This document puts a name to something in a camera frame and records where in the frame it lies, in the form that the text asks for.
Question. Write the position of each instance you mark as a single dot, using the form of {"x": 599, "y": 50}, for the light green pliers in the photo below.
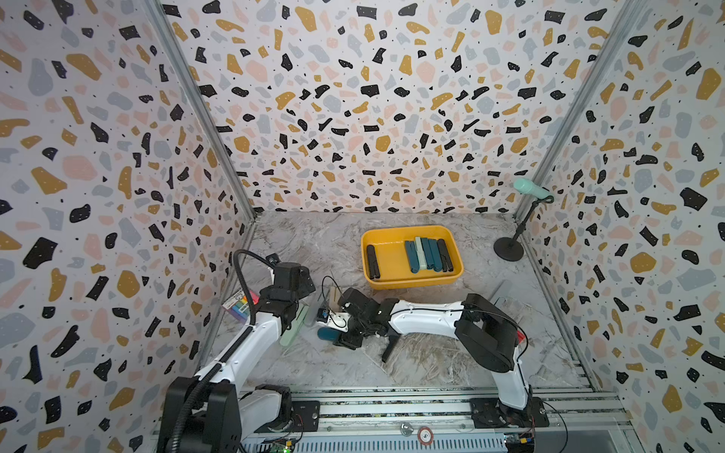
{"x": 337, "y": 321}
{"x": 421, "y": 257}

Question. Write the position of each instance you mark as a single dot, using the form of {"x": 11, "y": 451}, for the beige pliers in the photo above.
{"x": 334, "y": 296}

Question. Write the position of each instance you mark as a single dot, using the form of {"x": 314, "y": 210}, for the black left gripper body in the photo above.
{"x": 307, "y": 287}

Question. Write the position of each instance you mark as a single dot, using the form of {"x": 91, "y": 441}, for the yellow storage box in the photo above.
{"x": 392, "y": 259}

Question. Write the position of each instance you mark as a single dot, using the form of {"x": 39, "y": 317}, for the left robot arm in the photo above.
{"x": 205, "y": 413}

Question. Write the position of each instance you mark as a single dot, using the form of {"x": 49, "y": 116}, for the pale green pliers far left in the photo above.
{"x": 289, "y": 335}

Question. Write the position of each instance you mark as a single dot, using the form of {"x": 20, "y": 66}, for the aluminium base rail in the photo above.
{"x": 443, "y": 420}

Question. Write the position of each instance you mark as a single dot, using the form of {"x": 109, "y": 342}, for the highlighter pen pack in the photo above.
{"x": 237, "y": 306}

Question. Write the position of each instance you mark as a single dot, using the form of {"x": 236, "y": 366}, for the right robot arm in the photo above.
{"x": 490, "y": 336}

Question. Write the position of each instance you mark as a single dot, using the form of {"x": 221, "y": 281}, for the open light green pliers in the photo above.
{"x": 337, "y": 321}

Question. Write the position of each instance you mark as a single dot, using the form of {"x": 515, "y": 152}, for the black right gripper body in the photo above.
{"x": 357, "y": 329}

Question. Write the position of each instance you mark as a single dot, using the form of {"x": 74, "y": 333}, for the open black pliers centre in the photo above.
{"x": 391, "y": 345}

